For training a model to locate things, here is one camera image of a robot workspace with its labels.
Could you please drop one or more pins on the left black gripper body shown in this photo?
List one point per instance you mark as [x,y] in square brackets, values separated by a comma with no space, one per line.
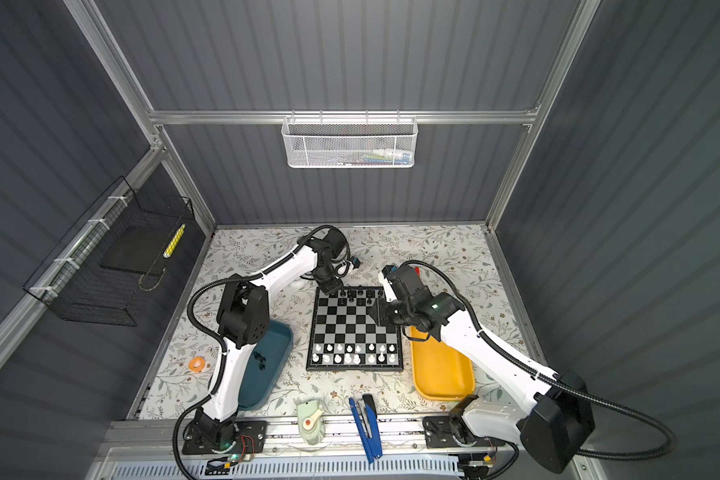
[328,280]

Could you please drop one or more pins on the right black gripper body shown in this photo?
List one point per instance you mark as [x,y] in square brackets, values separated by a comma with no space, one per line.
[391,313]

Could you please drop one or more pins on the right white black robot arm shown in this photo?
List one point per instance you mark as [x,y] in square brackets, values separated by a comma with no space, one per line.
[552,417]

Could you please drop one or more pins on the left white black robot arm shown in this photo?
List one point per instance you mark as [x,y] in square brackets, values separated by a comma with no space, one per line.
[243,319]

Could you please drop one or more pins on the black white chess board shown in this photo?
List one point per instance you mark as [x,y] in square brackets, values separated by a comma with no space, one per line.
[344,337]

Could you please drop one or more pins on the black chess pieces in tray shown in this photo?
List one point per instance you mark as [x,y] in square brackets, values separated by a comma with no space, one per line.
[260,359]

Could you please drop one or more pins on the yellow plastic tray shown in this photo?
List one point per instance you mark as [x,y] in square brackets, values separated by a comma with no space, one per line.
[440,373]

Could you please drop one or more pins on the teal plastic tray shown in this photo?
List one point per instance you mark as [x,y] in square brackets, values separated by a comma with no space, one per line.
[257,385]

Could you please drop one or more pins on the blue black stapler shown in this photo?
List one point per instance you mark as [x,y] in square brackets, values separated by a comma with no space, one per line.
[365,416]

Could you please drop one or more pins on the light green tape dispenser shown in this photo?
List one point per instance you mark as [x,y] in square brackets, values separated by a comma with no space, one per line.
[310,421]

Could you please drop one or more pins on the yellow green marker in basket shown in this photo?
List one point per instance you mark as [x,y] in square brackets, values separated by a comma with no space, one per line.
[174,241]

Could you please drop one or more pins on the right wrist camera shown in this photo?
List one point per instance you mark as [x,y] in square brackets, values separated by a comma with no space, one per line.
[386,284]

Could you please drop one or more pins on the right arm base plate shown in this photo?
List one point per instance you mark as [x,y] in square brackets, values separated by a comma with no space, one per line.
[438,435]

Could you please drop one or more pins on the white wire wall basket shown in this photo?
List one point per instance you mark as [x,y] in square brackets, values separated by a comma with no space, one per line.
[344,145]

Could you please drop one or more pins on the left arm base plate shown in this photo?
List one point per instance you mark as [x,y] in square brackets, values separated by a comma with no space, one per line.
[243,437]

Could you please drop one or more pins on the black wire side basket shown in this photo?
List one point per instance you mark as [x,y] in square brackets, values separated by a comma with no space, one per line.
[111,269]

